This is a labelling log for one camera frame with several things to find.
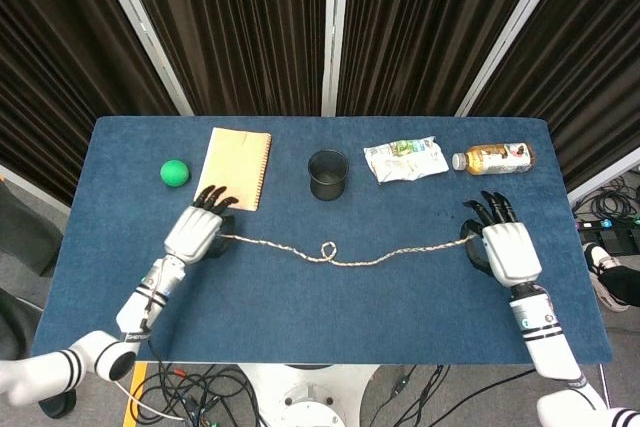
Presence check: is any white crumpled snack packet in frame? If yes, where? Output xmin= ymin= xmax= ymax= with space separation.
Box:
xmin=363 ymin=135 xmax=450 ymax=185

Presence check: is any beige spiral notebook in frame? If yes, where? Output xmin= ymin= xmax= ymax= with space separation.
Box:
xmin=193 ymin=126 xmax=273 ymax=212

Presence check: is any brown drink plastic bottle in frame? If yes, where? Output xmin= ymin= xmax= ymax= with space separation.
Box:
xmin=451 ymin=141 xmax=537 ymax=177

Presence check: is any black floor cable bundle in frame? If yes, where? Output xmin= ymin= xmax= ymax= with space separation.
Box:
xmin=364 ymin=364 xmax=539 ymax=427
xmin=134 ymin=361 xmax=264 ymax=427

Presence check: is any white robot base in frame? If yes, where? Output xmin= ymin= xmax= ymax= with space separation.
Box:
xmin=239 ymin=364 xmax=379 ymax=427

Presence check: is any black caster foot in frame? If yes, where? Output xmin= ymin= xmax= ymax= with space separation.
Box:
xmin=38 ymin=389 xmax=77 ymax=419

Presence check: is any blue table mat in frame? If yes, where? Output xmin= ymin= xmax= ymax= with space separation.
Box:
xmin=30 ymin=115 xmax=614 ymax=364

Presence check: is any white sneaker with black leg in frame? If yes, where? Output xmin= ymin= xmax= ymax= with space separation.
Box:
xmin=582 ymin=241 xmax=640 ymax=313

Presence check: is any white floor cable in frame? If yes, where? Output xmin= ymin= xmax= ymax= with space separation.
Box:
xmin=113 ymin=380 xmax=186 ymax=421

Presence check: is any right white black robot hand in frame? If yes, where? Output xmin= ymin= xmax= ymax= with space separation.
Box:
xmin=459 ymin=190 xmax=543 ymax=289

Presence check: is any dark brown pleated curtain panel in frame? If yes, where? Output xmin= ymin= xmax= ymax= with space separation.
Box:
xmin=469 ymin=0 xmax=640 ymax=193
xmin=117 ymin=0 xmax=331 ymax=116
xmin=337 ymin=0 xmax=562 ymax=116
xmin=0 ymin=0 xmax=182 ymax=208

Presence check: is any coiled black cable pile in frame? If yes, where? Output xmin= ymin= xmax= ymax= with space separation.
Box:
xmin=574 ymin=176 xmax=640 ymax=221

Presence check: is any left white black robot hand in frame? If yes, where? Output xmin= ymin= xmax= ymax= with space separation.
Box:
xmin=162 ymin=185 xmax=237 ymax=266

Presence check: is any black power strip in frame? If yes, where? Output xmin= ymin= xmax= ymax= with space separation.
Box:
xmin=574 ymin=219 xmax=640 ymax=249

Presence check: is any grey metal partition post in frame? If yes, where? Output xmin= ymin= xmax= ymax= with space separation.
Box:
xmin=89 ymin=0 xmax=194 ymax=116
xmin=319 ymin=0 xmax=351 ymax=116
xmin=454 ymin=0 xmax=576 ymax=117

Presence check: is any black cylindrical cup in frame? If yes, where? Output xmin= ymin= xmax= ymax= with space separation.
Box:
xmin=307 ymin=148 xmax=350 ymax=202

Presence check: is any green ball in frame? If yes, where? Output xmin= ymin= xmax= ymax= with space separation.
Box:
xmin=159 ymin=159 xmax=192 ymax=188

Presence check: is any beige braided rope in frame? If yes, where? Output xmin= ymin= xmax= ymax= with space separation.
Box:
xmin=219 ymin=232 xmax=481 ymax=268

